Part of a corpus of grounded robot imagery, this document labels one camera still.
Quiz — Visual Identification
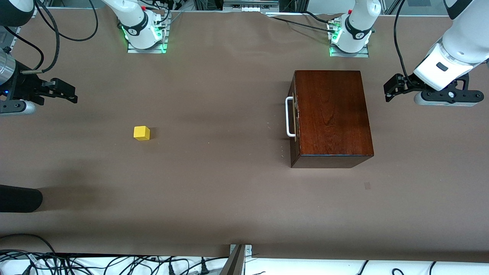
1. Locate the silver metal bar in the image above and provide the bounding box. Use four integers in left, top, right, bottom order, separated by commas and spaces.
223, 0, 280, 12

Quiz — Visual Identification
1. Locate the dark brown wooden box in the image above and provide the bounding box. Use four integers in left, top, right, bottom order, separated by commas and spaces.
289, 70, 374, 169

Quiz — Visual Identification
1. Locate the black cylindrical object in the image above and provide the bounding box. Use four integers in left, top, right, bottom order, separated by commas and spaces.
0, 184, 43, 213

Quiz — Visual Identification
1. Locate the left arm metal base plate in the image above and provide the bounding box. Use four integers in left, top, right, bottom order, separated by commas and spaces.
329, 43, 370, 58

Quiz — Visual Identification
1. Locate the wooden drawer with white handle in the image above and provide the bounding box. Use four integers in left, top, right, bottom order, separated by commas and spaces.
286, 72, 301, 154

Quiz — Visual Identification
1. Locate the aluminium frame rail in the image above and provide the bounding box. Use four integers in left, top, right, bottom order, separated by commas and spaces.
0, 26, 19, 52

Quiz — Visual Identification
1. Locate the metal post with bracket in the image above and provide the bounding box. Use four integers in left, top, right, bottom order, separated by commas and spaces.
220, 244, 253, 275

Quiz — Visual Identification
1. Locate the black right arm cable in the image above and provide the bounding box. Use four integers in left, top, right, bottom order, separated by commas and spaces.
0, 0, 99, 74

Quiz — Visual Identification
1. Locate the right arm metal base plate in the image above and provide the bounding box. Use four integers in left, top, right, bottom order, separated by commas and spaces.
127, 21, 169, 54

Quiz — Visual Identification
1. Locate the yellow cube block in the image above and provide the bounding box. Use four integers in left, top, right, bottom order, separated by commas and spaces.
133, 126, 151, 141

